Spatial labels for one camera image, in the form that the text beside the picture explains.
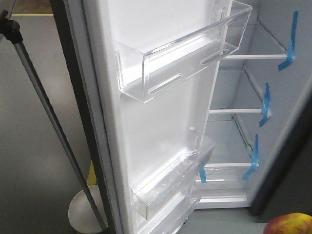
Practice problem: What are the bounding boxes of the red yellow apple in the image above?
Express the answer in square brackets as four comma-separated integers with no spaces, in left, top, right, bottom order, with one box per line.
[262,213,312,234]

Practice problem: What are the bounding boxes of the white fridge interior body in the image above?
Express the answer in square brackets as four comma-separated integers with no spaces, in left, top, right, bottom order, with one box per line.
[195,0,312,209]

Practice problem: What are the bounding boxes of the clear door shelf bin upper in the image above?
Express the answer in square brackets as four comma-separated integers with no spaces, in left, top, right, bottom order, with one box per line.
[114,0,253,103]

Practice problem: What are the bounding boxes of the clear door shelf bin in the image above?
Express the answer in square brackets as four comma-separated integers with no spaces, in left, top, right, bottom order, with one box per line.
[130,127,215,219]
[114,0,253,103]

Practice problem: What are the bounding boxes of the clear door shelf bin lower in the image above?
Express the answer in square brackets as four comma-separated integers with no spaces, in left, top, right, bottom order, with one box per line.
[130,127,215,219]

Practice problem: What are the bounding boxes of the silver sign stand pole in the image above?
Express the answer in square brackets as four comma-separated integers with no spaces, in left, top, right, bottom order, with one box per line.
[0,8,107,233]

